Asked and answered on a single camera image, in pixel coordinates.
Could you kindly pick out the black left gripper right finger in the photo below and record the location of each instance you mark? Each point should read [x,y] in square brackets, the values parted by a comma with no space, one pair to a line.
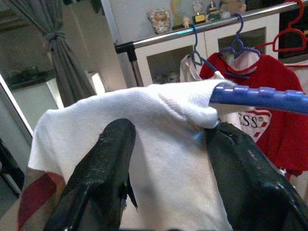
[245,178]

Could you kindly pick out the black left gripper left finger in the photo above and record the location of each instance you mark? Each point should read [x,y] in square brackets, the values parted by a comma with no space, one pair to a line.
[101,168]

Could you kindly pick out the blue ridged plastic hanger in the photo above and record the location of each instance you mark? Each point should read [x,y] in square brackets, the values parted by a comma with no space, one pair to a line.
[264,97]

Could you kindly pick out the purple plastic hanger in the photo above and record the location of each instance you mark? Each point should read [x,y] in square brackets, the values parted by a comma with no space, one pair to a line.
[238,31]

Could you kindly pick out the thin blue heart hanger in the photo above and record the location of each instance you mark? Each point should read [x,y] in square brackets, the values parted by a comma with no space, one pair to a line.
[196,36]

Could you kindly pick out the red plastic hanger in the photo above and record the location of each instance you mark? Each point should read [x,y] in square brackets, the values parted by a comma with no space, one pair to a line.
[289,27]

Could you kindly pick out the grey tied curtain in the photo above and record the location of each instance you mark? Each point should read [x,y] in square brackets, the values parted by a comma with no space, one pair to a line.
[67,72]

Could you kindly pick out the red shirt with white logo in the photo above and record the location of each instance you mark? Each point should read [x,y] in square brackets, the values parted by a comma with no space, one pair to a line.
[284,79]

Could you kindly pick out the white cabinet with glass doors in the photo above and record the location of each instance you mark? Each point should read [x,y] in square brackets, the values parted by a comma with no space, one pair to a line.
[209,39]

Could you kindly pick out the steel and black clothes rack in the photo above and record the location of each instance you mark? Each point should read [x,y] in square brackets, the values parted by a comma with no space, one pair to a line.
[168,36]

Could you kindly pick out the cat figurine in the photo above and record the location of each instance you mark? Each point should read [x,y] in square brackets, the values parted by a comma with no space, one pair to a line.
[159,20]

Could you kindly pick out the small doll figurine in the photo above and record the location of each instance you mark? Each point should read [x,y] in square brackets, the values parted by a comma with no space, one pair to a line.
[186,22]

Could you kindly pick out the brown plush bear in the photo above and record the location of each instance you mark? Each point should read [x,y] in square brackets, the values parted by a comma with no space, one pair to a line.
[232,6]

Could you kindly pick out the small cup trophy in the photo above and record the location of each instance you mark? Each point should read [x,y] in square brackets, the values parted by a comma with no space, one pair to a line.
[213,8]

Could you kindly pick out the rainbow ornament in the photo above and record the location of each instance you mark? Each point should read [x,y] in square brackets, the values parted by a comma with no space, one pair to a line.
[178,12]

